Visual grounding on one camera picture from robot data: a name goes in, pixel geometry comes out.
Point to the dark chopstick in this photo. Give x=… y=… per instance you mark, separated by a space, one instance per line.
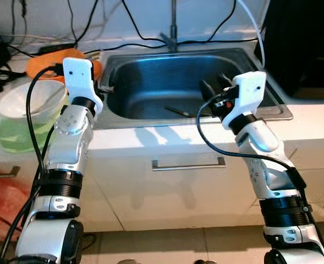
x=178 y=110

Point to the white bowl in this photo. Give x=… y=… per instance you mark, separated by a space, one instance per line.
x=24 y=99

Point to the green plate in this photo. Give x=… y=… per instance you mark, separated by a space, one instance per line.
x=18 y=137

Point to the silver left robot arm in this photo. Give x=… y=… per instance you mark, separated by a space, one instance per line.
x=68 y=143

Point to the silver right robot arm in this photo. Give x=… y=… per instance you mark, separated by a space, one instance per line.
x=261 y=143

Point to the stainless steel kitchen sink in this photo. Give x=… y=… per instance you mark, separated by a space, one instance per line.
x=150 y=82

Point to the white kitchen cabinet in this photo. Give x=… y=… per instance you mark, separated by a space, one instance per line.
x=150 y=192

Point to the black power adapter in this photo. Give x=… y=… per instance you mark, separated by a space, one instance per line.
x=54 y=48

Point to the orange bowl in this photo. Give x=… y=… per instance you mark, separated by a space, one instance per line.
x=40 y=63

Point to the steel gooseneck faucet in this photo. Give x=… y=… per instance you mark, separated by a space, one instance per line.
x=174 y=22

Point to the orange plastic bag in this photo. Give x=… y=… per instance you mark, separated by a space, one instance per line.
x=2 y=209

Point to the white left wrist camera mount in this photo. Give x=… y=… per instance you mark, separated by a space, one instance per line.
x=79 y=77

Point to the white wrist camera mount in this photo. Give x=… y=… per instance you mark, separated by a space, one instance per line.
x=250 y=91
x=79 y=77

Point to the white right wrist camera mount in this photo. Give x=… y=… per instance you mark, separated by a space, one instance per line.
x=250 y=91

